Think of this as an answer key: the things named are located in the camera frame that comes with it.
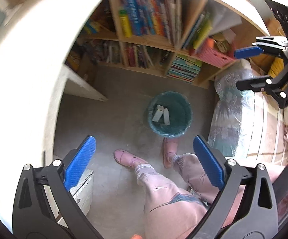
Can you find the teal trash bin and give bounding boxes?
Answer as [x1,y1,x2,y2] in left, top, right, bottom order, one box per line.
[147,91,193,138]

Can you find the grey cardboard trash piece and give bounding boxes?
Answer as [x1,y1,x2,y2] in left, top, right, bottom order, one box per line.
[152,105,164,122]

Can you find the yellow pillow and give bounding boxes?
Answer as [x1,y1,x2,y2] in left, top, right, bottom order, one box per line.
[268,57,284,78]

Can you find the patterned bed mattress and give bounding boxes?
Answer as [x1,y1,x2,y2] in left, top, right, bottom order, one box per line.
[208,59,288,166]

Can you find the pink plastic basket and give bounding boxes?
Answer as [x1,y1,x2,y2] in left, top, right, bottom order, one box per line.
[197,38,235,69]

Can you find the right leg pink trousers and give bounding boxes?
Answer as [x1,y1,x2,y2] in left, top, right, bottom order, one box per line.
[173,153,285,206]

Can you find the leg pink trousers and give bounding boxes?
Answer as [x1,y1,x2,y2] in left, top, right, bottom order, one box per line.
[135,164,207,238]
[173,153,285,206]

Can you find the left leg pink trousers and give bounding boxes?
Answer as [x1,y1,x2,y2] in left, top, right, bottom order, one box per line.
[135,164,207,238]

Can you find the stack of teal books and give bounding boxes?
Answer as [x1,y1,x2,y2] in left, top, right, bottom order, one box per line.
[166,55,202,84]

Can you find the left pink shoe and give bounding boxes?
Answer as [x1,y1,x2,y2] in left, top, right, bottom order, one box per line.
[113,149,147,168]

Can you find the pink shoe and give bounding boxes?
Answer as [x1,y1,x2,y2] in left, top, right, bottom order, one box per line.
[163,138,178,169]
[113,149,147,168]

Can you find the right pink shoe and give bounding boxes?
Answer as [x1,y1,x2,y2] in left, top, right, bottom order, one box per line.
[163,138,178,169]

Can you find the wooden bookshelf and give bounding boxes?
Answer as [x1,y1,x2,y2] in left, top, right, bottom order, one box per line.
[65,0,269,87]

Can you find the white round desk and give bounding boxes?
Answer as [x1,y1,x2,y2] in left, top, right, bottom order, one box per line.
[0,0,106,228]

